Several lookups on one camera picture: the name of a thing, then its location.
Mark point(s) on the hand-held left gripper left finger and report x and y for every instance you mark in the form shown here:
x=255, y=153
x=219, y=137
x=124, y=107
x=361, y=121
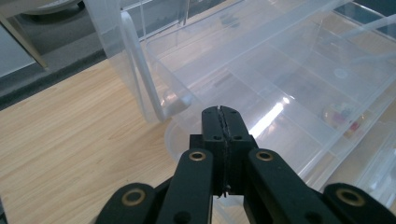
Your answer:
x=213, y=130

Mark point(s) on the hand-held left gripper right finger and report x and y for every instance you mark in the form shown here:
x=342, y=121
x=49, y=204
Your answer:
x=236, y=133

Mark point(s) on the clear plastic storage box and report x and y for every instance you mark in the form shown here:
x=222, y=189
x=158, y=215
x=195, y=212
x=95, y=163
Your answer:
x=249, y=68

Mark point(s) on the small colourful clear packet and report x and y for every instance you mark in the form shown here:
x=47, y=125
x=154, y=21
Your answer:
x=341, y=116

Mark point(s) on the round low floor device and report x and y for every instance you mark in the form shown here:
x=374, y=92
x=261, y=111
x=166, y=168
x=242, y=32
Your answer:
x=53, y=6

